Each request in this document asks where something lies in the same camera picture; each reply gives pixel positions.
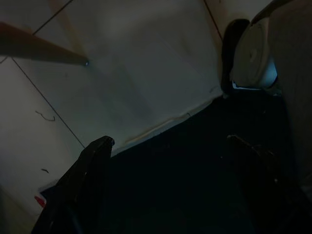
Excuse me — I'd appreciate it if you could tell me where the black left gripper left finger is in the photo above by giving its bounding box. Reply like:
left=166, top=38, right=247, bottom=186
left=31, top=136, right=115, bottom=234

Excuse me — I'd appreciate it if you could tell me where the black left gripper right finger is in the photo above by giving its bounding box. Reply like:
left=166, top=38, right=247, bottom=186
left=226, top=134, right=303, bottom=234

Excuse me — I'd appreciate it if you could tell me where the small red object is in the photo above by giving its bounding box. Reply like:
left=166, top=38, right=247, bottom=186
left=34, top=195, right=47, bottom=209

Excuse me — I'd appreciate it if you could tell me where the dark blue floor mat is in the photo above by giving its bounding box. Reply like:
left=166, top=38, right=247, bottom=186
left=40, top=82, right=312, bottom=234

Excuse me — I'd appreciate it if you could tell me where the grey robot leg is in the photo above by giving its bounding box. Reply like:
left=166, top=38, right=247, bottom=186
left=231, top=0, right=312, bottom=191

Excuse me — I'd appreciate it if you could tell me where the tapered wooden furniture leg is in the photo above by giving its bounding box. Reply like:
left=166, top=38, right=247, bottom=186
left=0, top=21, right=90, bottom=67

